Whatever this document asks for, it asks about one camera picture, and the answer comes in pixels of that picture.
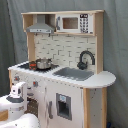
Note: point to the toy microwave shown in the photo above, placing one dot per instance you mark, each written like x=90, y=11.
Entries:
x=74, y=23

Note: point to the red stove knob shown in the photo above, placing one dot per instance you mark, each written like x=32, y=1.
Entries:
x=16, y=78
x=35, y=84

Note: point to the black toy stovetop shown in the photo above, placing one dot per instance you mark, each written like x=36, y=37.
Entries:
x=35, y=68

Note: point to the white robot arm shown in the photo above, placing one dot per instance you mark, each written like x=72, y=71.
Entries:
x=16, y=105

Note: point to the grey toy sink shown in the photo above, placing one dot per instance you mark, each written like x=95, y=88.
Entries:
x=74, y=74

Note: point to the black toy faucet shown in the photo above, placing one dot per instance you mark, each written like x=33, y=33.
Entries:
x=83, y=64

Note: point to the red left stove knob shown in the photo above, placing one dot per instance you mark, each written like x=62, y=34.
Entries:
x=16, y=78

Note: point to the grey range hood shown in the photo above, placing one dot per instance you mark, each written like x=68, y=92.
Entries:
x=41, y=26

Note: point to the silver toy pot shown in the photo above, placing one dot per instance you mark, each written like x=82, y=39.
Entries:
x=43, y=63

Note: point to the grey backdrop curtain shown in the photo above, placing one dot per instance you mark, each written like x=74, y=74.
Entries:
x=13, y=47

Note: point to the white oven door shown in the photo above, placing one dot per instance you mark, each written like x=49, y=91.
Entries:
x=35, y=99

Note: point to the wooden toy kitchen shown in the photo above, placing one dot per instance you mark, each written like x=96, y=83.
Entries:
x=64, y=50

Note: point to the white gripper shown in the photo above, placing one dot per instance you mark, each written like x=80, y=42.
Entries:
x=19, y=90

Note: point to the red right stove knob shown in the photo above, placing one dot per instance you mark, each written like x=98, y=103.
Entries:
x=35, y=84

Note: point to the white fridge door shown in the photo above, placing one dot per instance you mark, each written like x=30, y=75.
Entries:
x=64, y=105

